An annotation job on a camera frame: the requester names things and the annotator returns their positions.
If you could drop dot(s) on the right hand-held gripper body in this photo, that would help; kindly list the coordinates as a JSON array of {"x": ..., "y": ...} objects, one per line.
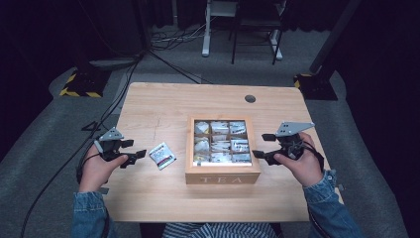
[{"x": 290, "y": 140}]

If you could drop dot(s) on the black yellow striped stand base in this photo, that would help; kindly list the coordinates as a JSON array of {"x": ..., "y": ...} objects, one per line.
[
  {"x": 315, "y": 89},
  {"x": 84, "y": 84}
]

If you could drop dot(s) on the wooden tea box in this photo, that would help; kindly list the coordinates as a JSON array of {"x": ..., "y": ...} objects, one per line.
[{"x": 223, "y": 175}]

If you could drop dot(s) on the grey round table grommet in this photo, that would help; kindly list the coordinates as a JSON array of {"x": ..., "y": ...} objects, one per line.
[{"x": 250, "y": 98}]

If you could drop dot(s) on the slanted black stand pole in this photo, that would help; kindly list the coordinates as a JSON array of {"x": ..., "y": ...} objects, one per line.
[{"x": 333, "y": 36}]

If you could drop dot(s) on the black metal chair frame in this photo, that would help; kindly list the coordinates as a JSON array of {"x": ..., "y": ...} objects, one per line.
[{"x": 254, "y": 21}]

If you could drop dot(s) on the white tea bag sachet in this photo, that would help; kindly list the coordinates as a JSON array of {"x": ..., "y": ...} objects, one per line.
[{"x": 162, "y": 156}]

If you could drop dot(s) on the person's left hand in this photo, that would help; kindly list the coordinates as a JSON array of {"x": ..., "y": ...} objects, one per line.
[{"x": 97, "y": 172}]

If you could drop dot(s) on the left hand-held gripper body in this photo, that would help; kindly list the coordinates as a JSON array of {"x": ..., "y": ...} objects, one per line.
[{"x": 110, "y": 145}]

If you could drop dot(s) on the group of tea bag packets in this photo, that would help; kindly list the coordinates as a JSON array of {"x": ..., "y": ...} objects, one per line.
[{"x": 221, "y": 145}]

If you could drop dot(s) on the person's right hand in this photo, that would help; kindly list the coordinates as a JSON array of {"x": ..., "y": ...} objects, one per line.
[{"x": 305, "y": 168}]

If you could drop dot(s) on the white desk frame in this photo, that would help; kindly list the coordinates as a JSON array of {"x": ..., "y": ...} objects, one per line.
[{"x": 206, "y": 39}]

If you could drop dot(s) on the person's striped shirt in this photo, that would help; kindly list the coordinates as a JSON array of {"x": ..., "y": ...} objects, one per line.
[{"x": 219, "y": 230}]

